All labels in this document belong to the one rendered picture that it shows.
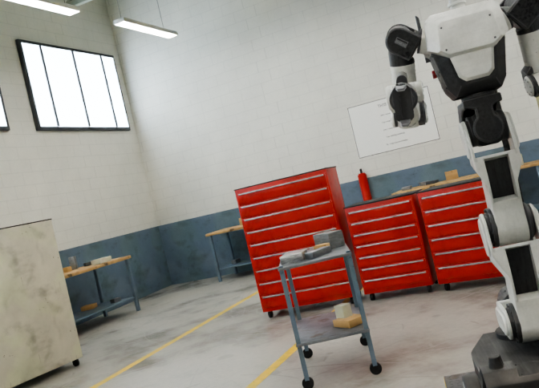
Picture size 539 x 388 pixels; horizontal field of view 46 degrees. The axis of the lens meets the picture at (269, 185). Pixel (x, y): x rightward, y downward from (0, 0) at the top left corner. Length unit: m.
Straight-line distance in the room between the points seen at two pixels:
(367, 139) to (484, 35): 8.80
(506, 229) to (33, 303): 5.46
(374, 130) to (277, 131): 1.78
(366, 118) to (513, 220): 8.81
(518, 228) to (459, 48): 0.65
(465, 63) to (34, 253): 5.53
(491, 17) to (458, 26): 0.11
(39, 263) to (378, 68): 6.51
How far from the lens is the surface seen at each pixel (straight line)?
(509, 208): 2.36
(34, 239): 7.11
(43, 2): 8.74
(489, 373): 2.24
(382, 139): 11.00
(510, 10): 2.41
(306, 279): 6.84
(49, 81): 11.32
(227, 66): 12.04
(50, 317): 7.13
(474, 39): 2.33
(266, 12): 11.84
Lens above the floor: 1.33
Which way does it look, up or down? 1 degrees up
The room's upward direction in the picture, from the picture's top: 13 degrees counter-clockwise
